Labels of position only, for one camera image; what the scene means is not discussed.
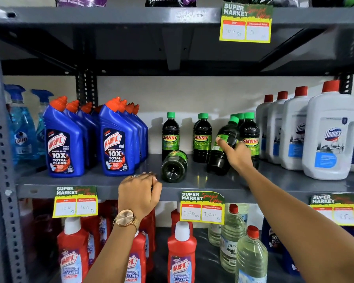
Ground person's right hand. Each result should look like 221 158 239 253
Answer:
215 137 254 174

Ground person's left hand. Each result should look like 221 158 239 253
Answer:
118 172 163 219

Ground dark floor cleaner bottle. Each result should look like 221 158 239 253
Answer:
206 116 240 176

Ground person's left forearm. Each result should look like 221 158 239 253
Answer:
82 225 141 283

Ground person's right forearm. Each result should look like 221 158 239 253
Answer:
237 166 354 283

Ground rose gold wristwatch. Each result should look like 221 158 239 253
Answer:
112 209 141 232

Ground group of dark green-capped bottles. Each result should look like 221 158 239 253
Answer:
160 111 261 184

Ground rows of blue toilet cleaners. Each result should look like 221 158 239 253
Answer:
42 96 149 178

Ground yellow green price tag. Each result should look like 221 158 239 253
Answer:
309 193 354 227
52 186 99 219
219 2 274 44
180 191 225 225

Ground clear red-capped liquid bottle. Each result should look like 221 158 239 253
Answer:
219 203 246 274
235 225 268 283

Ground rows of red bathroom cleaners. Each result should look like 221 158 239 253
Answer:
19 198 197 283

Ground blue glass cleaner spray bottle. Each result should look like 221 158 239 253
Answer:
31 89 54 157
4 84 39 166

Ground black purple detergent packet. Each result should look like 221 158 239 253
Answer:
145 0 199 7

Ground black green detergent packet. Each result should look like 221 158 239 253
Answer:
309 0 354 9
223 0 301 8

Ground grey metal shelving rack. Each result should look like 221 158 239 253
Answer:
0 0 354 283

